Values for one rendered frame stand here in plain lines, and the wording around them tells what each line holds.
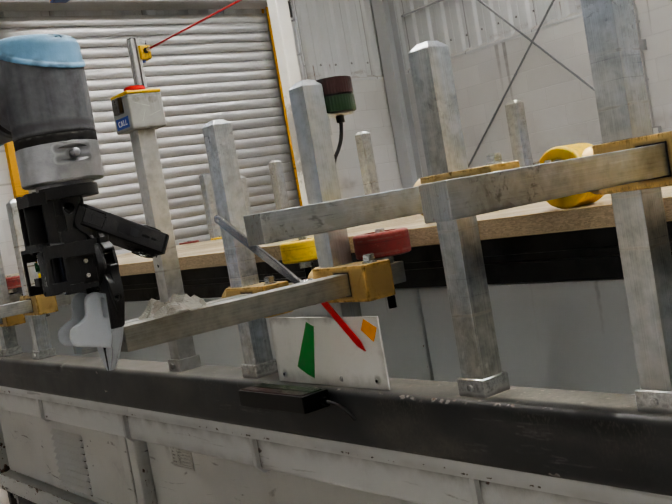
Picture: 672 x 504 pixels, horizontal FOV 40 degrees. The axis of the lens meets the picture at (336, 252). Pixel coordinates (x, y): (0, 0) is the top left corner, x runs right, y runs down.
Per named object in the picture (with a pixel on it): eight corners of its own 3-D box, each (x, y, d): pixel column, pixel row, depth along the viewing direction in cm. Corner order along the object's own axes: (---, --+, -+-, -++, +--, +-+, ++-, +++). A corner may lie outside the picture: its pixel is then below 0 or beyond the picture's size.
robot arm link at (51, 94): (46, 47, 109) (95, 26, 102) (66, 151, 109) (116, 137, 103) (-28, 46, 101) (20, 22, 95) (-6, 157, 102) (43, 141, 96)
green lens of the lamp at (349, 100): (332, 110, 128) (329, 95, 128) (307, 118, 132) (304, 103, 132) (364, 107, 131) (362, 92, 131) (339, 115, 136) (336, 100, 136)
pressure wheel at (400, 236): (390, 313, 125) (376, 230, 125) (354, 313, 132) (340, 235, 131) (432, 301, 130) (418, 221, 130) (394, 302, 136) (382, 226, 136)
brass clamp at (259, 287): (265, 319, 141) (259, 286, 141) (220, 319, 152) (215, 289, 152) (297, 310, 145) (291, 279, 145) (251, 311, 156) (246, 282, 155)
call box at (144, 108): (133, 132, 164) (125, 89, 164) (117, 139, 170) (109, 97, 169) (168, 129, 168) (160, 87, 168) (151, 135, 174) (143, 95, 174)
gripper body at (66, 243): (29, 302, 103) (9, 197, 102) (100, 288, 108) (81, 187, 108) (54, 301, 97) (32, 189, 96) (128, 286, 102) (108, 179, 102)
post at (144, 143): (180, 372, 168) (136, 129, 166) (168, 371, 172) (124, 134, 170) (201, 366, 171) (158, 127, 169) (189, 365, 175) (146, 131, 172)
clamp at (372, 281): (368, 302, 122) (362, 264, 121) (309, 304, 132) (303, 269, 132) (399, 294, 125) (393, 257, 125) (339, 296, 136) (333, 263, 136)
